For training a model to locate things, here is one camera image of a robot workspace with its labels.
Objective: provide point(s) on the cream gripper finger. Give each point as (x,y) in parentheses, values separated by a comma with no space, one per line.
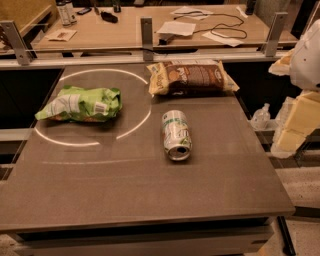
(296,120)
(282,66)

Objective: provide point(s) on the white paper sheet back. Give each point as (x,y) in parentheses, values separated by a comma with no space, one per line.
(190,12)

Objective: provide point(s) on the right metal bracket post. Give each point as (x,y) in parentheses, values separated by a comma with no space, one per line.
(269,48)

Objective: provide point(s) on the black mouse on desk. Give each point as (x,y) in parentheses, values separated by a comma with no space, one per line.
(108,17)

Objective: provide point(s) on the left metal bracket post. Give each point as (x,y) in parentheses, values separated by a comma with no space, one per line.
(22,53)

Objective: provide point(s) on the brown yellow snack bag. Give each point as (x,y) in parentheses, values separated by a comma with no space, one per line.
(189,77)

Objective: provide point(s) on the green chip bag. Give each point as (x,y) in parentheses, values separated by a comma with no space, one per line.
(83,105)

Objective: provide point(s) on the small paper card left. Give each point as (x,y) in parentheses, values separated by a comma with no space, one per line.
(61,35)

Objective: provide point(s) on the clear sanitizer bottle left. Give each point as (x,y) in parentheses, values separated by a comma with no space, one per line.
(261,117)

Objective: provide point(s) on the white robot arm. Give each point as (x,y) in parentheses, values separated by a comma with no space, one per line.
(305,62)

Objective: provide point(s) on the white paper sheet centre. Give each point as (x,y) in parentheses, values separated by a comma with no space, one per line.
(177,28)

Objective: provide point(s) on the green white 7up can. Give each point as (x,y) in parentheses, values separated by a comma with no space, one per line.
(176,137)

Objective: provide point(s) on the black phone on desk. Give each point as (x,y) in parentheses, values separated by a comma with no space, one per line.
(84,11)

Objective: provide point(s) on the wooden back desk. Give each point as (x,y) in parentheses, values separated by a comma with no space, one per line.
(95,33)

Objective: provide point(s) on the white paper sheet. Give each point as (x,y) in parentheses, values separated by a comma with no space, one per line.
(190,12)
(177,28)
(222,39)

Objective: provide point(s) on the metal bracket post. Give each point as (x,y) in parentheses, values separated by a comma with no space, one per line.
(269,48)
(22,53)
(147,38)

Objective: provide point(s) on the white paper sheet right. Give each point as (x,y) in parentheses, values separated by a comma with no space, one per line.
(222,39)

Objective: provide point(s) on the middle metal bracket post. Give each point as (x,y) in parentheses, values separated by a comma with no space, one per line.
(147,38)

